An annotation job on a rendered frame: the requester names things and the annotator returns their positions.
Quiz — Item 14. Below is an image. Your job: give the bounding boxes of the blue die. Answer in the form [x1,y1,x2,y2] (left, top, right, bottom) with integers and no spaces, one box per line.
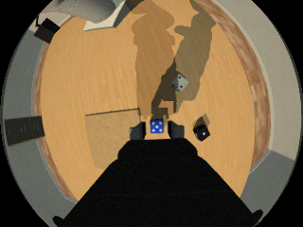
[150,118,164,133]

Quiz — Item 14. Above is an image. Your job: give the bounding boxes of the white die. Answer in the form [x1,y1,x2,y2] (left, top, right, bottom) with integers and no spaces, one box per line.
[170,74,188,93]

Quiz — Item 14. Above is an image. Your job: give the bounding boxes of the tan square mat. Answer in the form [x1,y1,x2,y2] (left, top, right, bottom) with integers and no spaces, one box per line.
[84,110,140,169]

